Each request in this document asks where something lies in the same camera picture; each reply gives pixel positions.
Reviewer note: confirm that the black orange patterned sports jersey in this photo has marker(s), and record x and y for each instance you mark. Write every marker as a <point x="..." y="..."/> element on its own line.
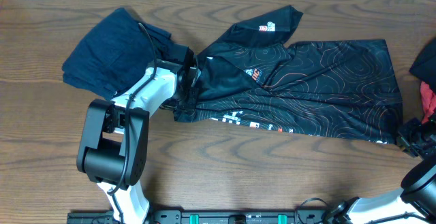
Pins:
<point x="252" y="75"/>

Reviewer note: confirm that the black aluminium mounting rail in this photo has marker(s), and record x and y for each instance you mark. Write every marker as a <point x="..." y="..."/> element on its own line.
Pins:
<point x="202" y="217"/>

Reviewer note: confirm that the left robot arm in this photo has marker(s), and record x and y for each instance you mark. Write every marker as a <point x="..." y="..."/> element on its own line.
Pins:
<point x="113" y="146"/>

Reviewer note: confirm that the black fabric at right edge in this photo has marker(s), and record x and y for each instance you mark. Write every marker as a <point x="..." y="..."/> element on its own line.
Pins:
<point x="424" y="66"/>

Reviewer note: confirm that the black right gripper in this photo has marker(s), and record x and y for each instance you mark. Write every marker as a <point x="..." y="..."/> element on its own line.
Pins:
<point x="404" y="136"/>

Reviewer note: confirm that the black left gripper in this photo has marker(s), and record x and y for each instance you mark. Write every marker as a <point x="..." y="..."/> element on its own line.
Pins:
<point x="191" y="105"/>

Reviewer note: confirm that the red cloth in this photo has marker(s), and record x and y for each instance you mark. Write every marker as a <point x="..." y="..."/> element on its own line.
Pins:
<point x="428" y="101"/>

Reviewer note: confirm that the folded dark blue garment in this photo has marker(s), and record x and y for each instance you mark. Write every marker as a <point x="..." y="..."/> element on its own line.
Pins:
<point x="114" y="54"/>

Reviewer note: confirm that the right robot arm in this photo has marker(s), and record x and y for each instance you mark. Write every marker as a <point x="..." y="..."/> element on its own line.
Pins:
<point x="414" y="201"/>

